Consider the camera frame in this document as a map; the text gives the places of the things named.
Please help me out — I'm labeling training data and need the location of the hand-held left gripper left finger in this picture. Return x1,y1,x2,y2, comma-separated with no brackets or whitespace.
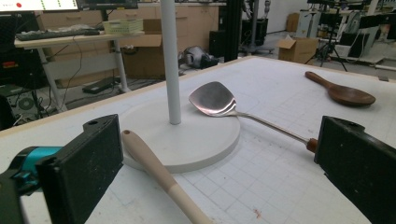
36,114,124,224

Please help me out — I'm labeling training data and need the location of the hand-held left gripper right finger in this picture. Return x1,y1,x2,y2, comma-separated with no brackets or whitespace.
314,116,396,224

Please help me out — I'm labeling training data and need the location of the beige ladle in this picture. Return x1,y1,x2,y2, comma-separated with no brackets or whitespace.
120,129,216,224

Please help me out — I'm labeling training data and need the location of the dark wooden spoon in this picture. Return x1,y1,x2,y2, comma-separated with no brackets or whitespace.
304,70,376,107

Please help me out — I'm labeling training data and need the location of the white utensil rack stand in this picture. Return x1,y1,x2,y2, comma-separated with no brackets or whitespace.
120,0,241,174

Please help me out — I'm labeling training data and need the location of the white grid mat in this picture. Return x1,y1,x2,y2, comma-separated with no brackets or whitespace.
0,56,396,224

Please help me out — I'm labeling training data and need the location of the black flat box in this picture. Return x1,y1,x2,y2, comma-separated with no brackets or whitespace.
82,77,121,94

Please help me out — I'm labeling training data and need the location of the black computer tower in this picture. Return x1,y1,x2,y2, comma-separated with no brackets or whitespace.
6,88,43,120

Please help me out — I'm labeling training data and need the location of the large cardboard box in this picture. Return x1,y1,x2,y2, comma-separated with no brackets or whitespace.
121,18,166,79

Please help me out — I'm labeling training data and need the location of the black tripod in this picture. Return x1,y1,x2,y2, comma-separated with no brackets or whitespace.
306,18,349,73

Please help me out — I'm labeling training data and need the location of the white desk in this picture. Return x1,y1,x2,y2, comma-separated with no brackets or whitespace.
13,31,146,113

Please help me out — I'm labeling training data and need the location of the black case with orange label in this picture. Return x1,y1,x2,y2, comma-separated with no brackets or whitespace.
0,12,48,90

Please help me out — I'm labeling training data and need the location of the small cardboard box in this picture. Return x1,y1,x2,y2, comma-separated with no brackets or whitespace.
276,35,319,65

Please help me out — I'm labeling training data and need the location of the black keyboard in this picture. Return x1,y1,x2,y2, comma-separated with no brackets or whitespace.
15,28,101,42

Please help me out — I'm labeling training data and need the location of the pale green basket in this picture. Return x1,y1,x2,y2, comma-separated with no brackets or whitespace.
102,18,144,35

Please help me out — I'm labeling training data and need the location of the grey backpack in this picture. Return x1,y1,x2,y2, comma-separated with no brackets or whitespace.
178,46,219,70

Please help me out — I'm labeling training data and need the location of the computer monitor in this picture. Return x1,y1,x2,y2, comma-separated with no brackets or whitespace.
0,0,79,13

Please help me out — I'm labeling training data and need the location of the black frame post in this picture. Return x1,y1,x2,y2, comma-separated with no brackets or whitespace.
223,0,245,63

